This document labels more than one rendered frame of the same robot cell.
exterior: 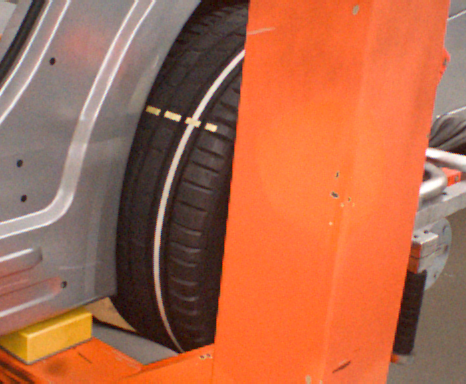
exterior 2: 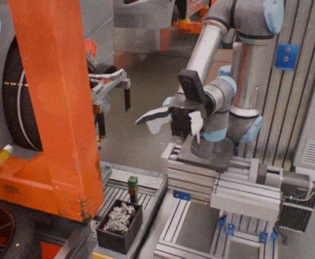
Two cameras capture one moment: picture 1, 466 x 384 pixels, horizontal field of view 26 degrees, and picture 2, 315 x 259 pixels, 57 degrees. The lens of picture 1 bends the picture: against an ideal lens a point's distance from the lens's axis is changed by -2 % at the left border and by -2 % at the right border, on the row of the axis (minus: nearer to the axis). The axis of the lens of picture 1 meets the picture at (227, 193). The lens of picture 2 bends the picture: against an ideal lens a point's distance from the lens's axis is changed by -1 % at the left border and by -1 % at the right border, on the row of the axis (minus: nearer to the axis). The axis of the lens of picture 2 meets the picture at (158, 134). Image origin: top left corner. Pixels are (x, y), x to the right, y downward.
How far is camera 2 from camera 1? 0.12 m
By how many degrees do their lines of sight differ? 22
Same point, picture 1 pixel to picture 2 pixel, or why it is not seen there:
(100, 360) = (14, 163)
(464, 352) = (128, 122)
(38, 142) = not seen: outside the picture
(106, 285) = (8, 140)
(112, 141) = not seen: outside the picture
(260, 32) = (26, 58)
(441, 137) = (99, 69)
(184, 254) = (30, 124)
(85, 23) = not seen: outside the picture
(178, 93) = (13, 76)
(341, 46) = (51, 59)
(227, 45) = not seen: hidden behind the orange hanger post
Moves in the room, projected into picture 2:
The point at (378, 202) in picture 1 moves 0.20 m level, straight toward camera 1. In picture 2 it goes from (78, 101) to (76, 127)
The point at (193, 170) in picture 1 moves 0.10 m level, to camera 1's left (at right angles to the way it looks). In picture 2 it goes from (25, 99) to (2, 102)
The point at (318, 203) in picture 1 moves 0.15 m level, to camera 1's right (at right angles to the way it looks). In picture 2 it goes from (59, 106) to (101, 100)
